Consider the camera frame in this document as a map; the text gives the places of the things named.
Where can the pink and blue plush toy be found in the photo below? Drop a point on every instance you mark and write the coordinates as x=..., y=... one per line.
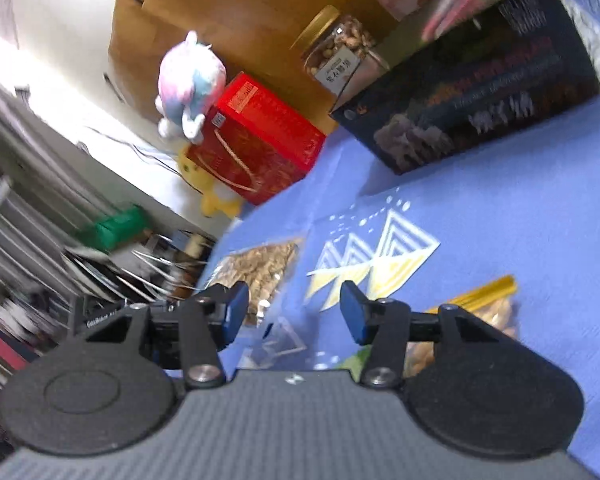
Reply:
x=190, y=80

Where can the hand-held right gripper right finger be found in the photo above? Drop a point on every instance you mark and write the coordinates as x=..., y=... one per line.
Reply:
x=354, y=310

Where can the green plastic box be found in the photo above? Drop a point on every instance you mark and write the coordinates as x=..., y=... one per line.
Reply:
x=115, y=227

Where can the bright green snack packet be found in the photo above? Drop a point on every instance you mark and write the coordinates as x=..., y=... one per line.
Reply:
x=352, y=360

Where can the blue printed cloth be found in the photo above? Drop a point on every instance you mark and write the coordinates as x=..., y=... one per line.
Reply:
x=480, y=220

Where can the yellow plush duck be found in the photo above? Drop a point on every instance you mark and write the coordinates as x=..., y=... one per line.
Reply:
x=220, y=200

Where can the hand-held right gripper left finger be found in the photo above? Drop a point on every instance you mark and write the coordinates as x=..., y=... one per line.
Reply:
x=236, y=310

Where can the clear sesame bar packet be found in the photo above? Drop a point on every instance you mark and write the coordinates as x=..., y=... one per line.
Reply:
x=265, y=270

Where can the red gift box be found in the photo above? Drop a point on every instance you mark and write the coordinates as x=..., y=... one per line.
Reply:
x=265, y=145

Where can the pink candy box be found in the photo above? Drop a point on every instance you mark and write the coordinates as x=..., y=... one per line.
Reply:
x=460, y=0

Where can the yellow edged peanut packet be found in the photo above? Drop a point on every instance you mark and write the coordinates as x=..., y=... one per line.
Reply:
x=500, y=317

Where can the dark tin box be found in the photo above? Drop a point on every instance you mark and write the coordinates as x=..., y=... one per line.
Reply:
x=480, y=90

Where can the gold lid nut jar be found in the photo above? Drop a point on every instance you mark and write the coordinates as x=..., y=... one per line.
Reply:
x=340, y=45

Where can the brown cardboard box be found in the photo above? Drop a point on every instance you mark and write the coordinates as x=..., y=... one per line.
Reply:
x=230, y=10

